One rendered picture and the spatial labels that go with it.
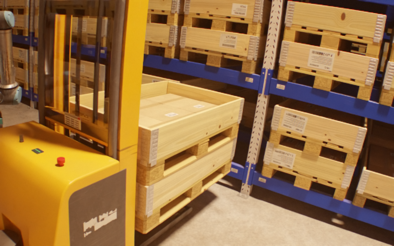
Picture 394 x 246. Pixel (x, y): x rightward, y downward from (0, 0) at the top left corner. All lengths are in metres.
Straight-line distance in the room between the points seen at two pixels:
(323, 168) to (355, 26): 1.21
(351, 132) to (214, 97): 1.19
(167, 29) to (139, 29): 1.79
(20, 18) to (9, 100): 3.16
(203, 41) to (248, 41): 0.46
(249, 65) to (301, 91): 0.51
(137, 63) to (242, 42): 1.50
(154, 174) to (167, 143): 0.19
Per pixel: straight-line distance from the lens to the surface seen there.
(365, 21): 2.66
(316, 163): 2.83
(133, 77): 1.54
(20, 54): 5.74
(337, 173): 2.83
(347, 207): 2.96
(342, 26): 2.67
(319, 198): 2.97
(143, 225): 1.95
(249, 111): 4.29
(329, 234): 2.94
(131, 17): 1.48
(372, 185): 2.84
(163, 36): 3.33
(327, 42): 2.68
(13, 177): 1.69
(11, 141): 1.82
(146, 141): 1.68
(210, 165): 2.44
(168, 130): 1.78
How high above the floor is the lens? 1.55
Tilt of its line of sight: 18 degrees down
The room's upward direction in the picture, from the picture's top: 7 degrees clockwise
